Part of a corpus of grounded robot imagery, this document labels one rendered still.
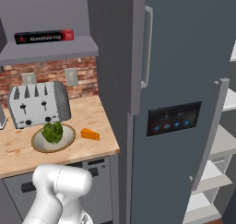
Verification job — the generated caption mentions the white fridge shelves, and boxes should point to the white fridge shelves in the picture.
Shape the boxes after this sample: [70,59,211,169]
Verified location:
[183,40,236,224]

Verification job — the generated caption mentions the green leafy salad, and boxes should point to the green leafy salad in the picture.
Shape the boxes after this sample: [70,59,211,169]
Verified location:
[41,122,65,145]

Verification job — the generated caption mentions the grey fridge door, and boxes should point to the grey fridge door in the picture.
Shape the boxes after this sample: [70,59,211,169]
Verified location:
[126,0,236,224]

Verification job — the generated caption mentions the grey open shelf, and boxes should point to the grey open shelf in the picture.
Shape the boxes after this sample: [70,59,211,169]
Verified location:
[0,0,100,66]

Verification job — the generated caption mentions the grey dishwasher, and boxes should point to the grey dishwasher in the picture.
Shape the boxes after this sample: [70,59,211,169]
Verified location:
[2,156,113,224]

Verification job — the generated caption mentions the black and red foil box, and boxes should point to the black and red foil box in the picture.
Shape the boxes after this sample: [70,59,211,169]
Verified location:
[14,29,75,45]

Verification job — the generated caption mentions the grey fridge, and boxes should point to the grey fridge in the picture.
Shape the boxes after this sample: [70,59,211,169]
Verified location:
[87,0,236,224]

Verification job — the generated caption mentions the silver fridge door handle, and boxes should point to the silver fridge door handle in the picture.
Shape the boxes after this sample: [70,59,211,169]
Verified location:
[140,6,154,89]

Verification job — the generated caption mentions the silver four-slot toaster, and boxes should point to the silver four-slot toaster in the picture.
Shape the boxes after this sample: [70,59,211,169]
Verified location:
[6,80,72,130]

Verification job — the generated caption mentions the orange cheese wedge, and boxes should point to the orange cheese wedge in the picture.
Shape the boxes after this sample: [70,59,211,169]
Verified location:
[80,127,100,142]

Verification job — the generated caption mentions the grey wall socket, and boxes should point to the grey wall socket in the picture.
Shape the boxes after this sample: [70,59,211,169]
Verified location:
[65,67,78,88]
[21,72,37,86]

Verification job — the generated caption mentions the grey salad bowl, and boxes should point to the grey salad bowl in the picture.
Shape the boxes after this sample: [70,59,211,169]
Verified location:
[30,123,77,154]

